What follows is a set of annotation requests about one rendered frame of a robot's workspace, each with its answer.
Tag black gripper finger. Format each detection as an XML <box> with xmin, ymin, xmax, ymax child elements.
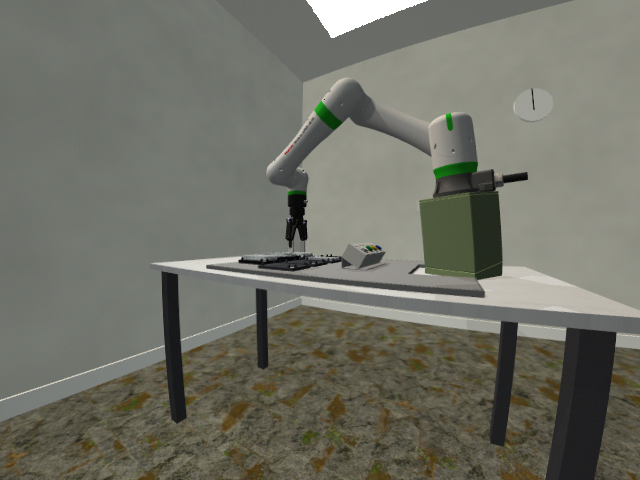
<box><xmin>297</xmin><ymin>219</ymin><xmax>308</xmax><ymax>252</ymax></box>
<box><xmin>286</xmin><ymin>217</ymin><xmax>299</xmax><ymax>253</ymax></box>

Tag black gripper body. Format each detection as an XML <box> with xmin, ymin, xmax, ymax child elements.
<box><xmin>290</xmin><ymin>207</ymin><xmax>305</xmax><ymax>226</ymax></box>

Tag cream button panel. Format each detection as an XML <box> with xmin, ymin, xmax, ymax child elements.
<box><xmin>341</xmin><ymin>243</ymin><xmax>386</xmax><ymax>270</ymax></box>

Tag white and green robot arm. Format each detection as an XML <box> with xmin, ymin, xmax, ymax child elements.
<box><xmin>266</xmin><ymin>78</ymin><xmax>528</xmax><ymax>208</ymax></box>

